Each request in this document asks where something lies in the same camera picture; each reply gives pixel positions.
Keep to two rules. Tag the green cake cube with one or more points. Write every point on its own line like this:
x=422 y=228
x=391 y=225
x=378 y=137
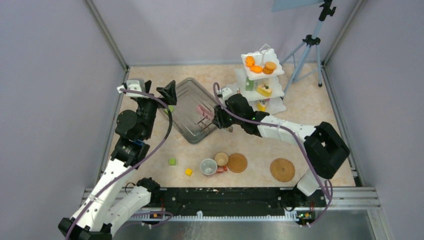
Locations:
x=249 y=85

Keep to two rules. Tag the pink-handled metal tongs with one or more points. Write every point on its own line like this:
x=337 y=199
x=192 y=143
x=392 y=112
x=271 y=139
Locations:
x=205 y=114

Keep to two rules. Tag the smooth brown round coaster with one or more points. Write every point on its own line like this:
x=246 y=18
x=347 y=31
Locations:
x=237 y=163

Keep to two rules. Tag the ribbed brown round coaster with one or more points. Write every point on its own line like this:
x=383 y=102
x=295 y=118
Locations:
x=282 y=170

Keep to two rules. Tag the yellow cube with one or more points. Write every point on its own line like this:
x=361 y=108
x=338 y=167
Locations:
x=188 y=172

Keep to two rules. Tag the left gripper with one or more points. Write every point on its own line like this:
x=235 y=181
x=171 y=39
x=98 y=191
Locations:
x=168 y=92

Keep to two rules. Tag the orange round macaron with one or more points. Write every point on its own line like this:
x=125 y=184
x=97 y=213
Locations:
x=271 y=66

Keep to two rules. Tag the yellow cheese cake wedge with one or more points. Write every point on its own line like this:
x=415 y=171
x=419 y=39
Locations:
x=262 y=105

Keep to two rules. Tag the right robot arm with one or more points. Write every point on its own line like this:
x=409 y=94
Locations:
x=322 y=147

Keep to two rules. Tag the light blue tripod stand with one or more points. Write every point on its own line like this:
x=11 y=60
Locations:
x=302 y=51

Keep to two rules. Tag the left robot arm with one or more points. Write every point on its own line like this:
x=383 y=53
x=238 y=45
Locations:
x=99 y=217

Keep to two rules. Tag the silver metal tray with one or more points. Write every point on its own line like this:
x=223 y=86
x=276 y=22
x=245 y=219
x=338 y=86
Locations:
x=186 y=120

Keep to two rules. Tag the brown round cookie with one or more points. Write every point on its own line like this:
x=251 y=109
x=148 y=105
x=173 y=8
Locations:
x=267 y=71

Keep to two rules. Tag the orange bear cookie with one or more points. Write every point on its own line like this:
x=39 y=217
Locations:
x=256 y=69

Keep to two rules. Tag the white three-tier serving stand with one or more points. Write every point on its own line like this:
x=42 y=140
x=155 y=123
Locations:
x=258 y=80

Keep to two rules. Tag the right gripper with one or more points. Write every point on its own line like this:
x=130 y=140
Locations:
x=219 y=120

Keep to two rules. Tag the orange flower cookie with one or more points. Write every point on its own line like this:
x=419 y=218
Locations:
x=249 y=61

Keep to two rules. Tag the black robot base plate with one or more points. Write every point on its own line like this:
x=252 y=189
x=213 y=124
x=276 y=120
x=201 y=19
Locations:
x=235 y=201

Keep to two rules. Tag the grey-white cup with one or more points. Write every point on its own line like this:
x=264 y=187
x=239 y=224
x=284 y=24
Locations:
x=208 y=167

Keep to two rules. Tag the brown cup with red handle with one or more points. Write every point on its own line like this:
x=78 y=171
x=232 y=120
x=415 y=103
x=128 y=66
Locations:
x=221 y=159

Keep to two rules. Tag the green macaron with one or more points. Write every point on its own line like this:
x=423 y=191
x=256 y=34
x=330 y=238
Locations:
x=171 y=108

